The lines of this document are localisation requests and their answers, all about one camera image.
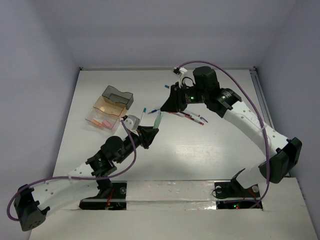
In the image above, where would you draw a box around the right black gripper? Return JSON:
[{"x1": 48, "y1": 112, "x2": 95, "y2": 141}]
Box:
[{"x1": 161, "y1": 82, "x2": 208, "y2": 113}]

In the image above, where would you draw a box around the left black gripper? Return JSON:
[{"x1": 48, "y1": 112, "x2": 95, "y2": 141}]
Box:
[{"x1": 115, "y1": 125, "x2": 158, "y2": 164}]

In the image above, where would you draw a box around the green highlighter marker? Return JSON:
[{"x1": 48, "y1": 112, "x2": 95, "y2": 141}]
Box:
[{"x1": 153, "y1": 111, "x2": 164, "y2": 129}]

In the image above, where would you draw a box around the teal capped white pen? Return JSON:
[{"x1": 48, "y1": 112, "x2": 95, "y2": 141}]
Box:
[{"x1": 139, "y1": 107, "x2": 147, "y2": 126}]

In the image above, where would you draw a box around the pink highlighter marker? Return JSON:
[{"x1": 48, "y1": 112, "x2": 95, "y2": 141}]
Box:
[{"x1": 102, "y1": 120, "x2": 113, "y2": 130}]

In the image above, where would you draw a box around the orange highlighter marker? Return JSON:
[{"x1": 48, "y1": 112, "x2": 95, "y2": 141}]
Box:
[{"x1": 91, "y1": 119, "x2": 104, "y2": 127}]

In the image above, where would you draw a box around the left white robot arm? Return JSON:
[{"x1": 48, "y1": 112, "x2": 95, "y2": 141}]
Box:
[{"x1": 9, "y1": 126, "x2": 159, "y2": 232}]

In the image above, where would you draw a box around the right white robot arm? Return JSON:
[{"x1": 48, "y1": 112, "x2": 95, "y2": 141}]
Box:
[{"x1": 160, "y1": 66, "x2": 302, "y2": 196}]

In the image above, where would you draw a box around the red gel pen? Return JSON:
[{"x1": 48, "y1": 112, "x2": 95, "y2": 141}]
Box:
[{"x1": 166, "y1": 111, "x2": 184, "y2": 118}]

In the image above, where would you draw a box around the blue ballpoint pen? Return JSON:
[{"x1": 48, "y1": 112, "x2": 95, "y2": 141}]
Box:
[{"x1": 147, "y1": 108, "x2": 160, "y2": 115}]

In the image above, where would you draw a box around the blue gel pen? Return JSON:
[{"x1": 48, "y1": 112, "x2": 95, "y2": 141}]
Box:
[{"x1": 180, "y1": 111, "x2": 192, "y2": 118}]

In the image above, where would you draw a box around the long red pen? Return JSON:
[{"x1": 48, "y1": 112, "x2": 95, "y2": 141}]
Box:
[{"x1": 185, "y1": 115, "x2": 204, "y2": 126}]

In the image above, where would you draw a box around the clear plastic container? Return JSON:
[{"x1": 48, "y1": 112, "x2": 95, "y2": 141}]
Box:
[{"x1": 85, "y1": 107, "x2": 120, "y2": 134}]

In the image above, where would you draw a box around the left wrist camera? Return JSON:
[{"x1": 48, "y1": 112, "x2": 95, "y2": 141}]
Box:
[{"x1": 123, "y1": 115, "x2": 141, "y2": 135}]

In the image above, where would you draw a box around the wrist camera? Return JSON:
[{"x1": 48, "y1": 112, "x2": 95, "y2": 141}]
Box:
[
  {"x1": 123, "y1": 115, "x2": 141, "y2": 135},
  {"x1": 172, "y1": 67, "x2": 188, "y2": 87}
]

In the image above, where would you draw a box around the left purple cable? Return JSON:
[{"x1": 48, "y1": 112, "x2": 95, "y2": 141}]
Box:
[{"x1": 6, "y1": 118, "x2": 137, "y2": 221}]

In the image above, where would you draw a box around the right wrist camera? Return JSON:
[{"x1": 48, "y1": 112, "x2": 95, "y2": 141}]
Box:
[{"x1": 172, "y1": 67, "x2": 188, "y2": 87}]

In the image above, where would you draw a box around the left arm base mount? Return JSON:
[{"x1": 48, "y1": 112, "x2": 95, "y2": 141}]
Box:
[{"x1": 78, "y1": 181, "x2": 127, "y2": 211}]

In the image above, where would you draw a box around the aluminium side rail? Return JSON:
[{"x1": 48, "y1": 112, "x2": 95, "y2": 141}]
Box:
[{"x1": 249, "y1": 67, "x2": 275, "y2": 129}]

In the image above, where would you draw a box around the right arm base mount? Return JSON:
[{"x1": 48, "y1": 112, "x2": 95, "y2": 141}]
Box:
[{"x1": 211, "y1": 169, "x2": 263, "y2": 210}]

